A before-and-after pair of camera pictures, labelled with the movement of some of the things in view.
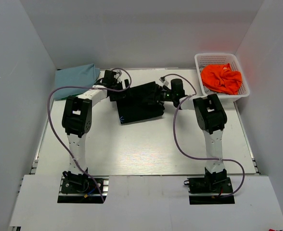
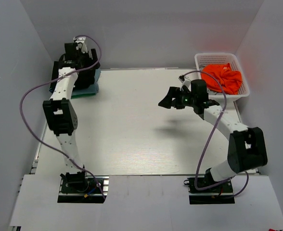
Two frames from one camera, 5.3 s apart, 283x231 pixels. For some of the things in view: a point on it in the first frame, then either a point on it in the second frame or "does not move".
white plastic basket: [212, 58] does not move
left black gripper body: [117, 85] -> [84, 57]
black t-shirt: [139, 102] -> [85, 75]
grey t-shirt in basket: [209, 92] does not move
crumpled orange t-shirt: [221, 78] does not move
